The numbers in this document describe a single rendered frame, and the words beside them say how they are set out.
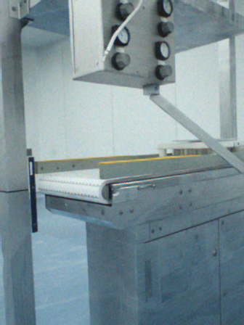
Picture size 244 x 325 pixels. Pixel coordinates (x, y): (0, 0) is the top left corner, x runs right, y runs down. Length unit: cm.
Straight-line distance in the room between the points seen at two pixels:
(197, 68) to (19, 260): 391
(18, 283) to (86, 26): 64
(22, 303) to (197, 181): 56
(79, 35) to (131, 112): 437
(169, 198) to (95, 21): 43
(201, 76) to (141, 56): 377
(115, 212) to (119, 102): 458
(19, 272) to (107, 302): 24
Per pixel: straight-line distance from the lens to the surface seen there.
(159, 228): 85
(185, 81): 457
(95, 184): 68
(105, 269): 91
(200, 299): 109
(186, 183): 86
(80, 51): 70
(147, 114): 488
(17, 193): 88
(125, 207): 70
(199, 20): 102
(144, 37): 73
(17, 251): 90
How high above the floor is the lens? 96
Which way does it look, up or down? 3 degrees down
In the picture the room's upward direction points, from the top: 2 degrees counter-clockwise
